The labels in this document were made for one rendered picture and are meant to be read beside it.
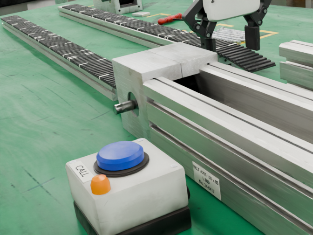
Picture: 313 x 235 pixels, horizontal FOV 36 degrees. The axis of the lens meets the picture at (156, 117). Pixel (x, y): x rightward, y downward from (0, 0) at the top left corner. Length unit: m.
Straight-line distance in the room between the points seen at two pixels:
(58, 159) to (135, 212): 0.22
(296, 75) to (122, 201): 0.32
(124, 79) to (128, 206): 0.24
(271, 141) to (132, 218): 0.12
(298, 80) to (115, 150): 0.29
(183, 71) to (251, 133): 0.20
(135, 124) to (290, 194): 0.28
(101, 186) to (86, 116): 0.34
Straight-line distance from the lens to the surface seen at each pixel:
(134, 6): 1.54
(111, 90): 0.76
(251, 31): 0.82
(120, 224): 0.39
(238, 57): 0.80
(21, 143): 0.66
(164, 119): 0.51
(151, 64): 0.56
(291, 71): 0.62
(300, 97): 0.45
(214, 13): 0.76
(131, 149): 0.40
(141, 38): 1.10
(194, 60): 0.56
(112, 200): 0.38
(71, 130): 0.67
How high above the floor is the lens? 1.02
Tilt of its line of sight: 22 degrees down
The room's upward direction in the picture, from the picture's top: 8 degrees counter-clockwise
